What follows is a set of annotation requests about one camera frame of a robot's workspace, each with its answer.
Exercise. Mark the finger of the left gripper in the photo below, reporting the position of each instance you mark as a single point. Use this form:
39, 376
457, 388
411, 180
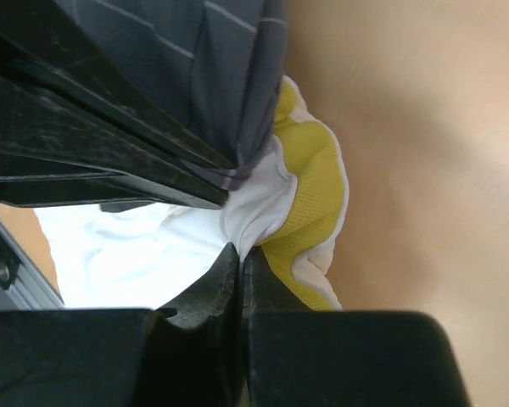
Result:
56, 53
55, 153

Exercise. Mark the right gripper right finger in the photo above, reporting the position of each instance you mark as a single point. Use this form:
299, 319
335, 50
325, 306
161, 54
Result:
301, 357

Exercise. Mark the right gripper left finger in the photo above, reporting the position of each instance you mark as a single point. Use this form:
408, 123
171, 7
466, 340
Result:
182, 354

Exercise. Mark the white pillow yellow edge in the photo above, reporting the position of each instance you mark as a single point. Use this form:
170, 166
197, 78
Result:
292, 207

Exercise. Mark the dark grey checked pillowcase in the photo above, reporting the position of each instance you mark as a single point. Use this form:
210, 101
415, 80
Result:
214, 66

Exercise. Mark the aluminium frame rail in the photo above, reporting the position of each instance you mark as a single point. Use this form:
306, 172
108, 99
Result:
22, 285

